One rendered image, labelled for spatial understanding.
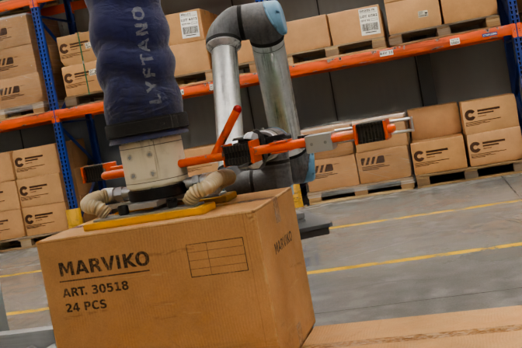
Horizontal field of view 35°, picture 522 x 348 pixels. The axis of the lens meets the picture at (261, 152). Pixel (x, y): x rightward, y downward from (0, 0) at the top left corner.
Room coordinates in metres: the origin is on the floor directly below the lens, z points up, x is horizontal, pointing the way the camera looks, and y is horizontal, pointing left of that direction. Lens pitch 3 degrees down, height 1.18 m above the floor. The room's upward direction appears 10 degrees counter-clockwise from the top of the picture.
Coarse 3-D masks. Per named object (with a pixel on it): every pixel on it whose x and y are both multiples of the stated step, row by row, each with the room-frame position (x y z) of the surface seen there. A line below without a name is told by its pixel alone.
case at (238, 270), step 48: (288, 192) 2.29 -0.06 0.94; (48, 240) 2.10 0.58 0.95; (96, 240) 2.06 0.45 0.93; (144, 240) 2.03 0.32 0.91; (192, 240) 1.99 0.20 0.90; (240, 240) 1.96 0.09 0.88; (288, 240) 2.20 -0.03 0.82; (48, 288) 2.10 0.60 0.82; (96, 288) 2.07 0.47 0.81; (144, 288) 2.03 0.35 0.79; (192, 288) 2.00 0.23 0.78; (240, 288) 1.97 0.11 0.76; (288, 288) 2.11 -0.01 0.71; (96, 336) 2.08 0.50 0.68; (144, 336) 2.04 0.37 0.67; (192, 336) 2.01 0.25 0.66; (240, 336) 1.97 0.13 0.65; (288, 336) 2.03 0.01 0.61
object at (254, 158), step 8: (224, 144) 2.15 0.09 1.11; (240, 144) 2.10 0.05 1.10; (248, 144) 2.17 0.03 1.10; (256, 144) 2.15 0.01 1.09; (224, 152) 2.12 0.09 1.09; (232, 152) 2.12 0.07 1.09; (240, 152) 2.11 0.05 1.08; (248, 152) 2.11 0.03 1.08; (224, 160) 2.12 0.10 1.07; (232, 160) 2.11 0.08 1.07; (240, 160) 2.11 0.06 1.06; (248, 160) 2.10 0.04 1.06; (256, 160) 2.13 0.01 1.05
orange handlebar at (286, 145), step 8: (392, 128) 2.02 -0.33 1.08; (336, 136) 2.05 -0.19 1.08; (344, 136) 2.05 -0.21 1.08; (352, 136) 2.04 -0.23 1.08; (264, 144) 2.15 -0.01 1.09; (272, 144) 2.10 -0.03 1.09; (280, 144) 2.09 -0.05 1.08; (288, 144) 2.09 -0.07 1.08; (296, 144) 2.08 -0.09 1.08; (304, 144) 2.08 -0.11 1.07; (256, 152) 2.11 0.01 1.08; (264, 152) 2.11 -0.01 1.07; (272, 152) 2.11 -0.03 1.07; (280, 152) 2.09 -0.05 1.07; (184, 160) 2.17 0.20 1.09; (192, 160) 2.16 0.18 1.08; (200, 160) 2.15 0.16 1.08; (208, 160) 2.15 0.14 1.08; (216, 160) 2.14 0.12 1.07; (112, 168) 2.53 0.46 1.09; (120, 168) 2.52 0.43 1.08; (104, 176) 2.23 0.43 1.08; (112, 176) 2.23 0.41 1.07; (120, 176) 2.22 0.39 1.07
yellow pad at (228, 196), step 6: (222, 192) 2.28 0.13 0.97; (228, 192) 2.30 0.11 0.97; (234, 192) 2.30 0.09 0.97; (204, 198) 2.25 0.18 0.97; (210, 198) 2.23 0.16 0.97; (216, 198) 2.23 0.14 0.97; (222, 198) 2.22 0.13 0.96; (228, 198) 2.24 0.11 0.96; (234, 198) 2.29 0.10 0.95; (180, 204) 2.26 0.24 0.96; (138, 210) 2.29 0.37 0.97; (144, 210) 2.29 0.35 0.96
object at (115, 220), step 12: (168, 204) 2.10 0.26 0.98; (204, 204) 2.09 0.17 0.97; (108, 216) 2.18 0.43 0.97; (120, 216) 2.12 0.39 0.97; (132, 216) 2.11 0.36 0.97; (144, 216) 2.08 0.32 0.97; (156, 216) 2.07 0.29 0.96; (168, 216) 2.06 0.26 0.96; (180, 216) 2.05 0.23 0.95; (84, 228) 2.13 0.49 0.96; (96, 228) 2.12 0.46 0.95
